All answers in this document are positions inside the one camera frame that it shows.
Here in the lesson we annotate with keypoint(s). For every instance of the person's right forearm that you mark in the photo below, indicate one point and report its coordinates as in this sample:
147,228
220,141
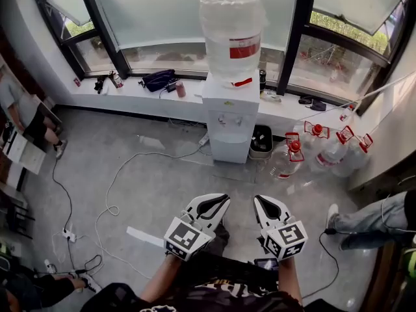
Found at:
290,279

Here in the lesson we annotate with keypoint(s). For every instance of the black chair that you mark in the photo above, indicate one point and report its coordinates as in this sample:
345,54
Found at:
16,214

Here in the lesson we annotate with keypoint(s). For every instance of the white cabinet door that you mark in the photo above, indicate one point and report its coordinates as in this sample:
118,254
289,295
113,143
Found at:
229,151

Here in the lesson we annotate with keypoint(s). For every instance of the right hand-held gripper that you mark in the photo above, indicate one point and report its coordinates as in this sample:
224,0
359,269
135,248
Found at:
286,239

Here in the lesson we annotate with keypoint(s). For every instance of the small bottle red label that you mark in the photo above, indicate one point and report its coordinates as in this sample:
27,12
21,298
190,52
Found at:
117,80

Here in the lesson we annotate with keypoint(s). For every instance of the white water dispenser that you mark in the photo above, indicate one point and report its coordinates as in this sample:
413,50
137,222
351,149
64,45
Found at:
229,101

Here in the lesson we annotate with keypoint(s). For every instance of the small black phone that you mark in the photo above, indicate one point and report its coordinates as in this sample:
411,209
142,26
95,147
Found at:
266,263

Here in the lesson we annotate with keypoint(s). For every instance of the white paper strip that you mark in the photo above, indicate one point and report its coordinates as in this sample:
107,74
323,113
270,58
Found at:
144,236

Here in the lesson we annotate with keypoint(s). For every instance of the white power strip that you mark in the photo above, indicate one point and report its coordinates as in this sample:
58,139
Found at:
204,139
69,235
48,266

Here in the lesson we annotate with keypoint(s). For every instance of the black flask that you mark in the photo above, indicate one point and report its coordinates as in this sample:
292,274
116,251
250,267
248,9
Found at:
262,80

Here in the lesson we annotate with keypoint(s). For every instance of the person's dark trouser leg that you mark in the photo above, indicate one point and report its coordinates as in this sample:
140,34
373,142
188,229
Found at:
219,240

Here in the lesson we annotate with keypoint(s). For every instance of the small bottle red cap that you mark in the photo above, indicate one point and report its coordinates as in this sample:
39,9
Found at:
346,113

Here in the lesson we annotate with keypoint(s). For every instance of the black hand tool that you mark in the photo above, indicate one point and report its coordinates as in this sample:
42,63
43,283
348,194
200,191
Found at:
99,84

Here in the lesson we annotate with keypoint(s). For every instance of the white board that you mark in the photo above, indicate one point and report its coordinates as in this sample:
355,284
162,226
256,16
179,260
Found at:
24,154

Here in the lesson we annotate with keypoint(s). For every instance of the person's black printed shirt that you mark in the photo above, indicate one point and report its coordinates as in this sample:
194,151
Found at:
211,284

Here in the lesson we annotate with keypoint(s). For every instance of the beige trash bin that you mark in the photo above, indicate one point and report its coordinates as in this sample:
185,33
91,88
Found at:
260,141

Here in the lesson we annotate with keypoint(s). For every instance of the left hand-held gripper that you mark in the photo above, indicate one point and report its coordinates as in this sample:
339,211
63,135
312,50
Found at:
187,237

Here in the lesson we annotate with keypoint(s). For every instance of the black framed window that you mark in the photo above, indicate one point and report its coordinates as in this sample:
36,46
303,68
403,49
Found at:
107,34

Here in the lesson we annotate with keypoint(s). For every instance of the person's left forearm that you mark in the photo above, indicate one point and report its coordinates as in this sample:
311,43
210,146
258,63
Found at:
161,279

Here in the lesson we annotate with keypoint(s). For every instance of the black cloth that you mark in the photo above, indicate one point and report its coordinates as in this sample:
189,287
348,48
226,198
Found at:
313,103

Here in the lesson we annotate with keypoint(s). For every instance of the clear water bottle red label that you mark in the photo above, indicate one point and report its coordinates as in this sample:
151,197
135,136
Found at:
230,34

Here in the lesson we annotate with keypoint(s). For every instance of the black power adapter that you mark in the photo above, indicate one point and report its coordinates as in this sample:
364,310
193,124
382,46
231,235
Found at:
171,87

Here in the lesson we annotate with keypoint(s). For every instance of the small red can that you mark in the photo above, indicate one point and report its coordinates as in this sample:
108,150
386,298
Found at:
77,82

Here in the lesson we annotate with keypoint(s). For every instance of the black pouch bag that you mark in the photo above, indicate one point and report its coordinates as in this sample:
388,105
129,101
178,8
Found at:
157,79

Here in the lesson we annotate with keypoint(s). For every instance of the crumpled clear wrapper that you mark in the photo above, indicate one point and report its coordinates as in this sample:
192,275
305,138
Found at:
270,96

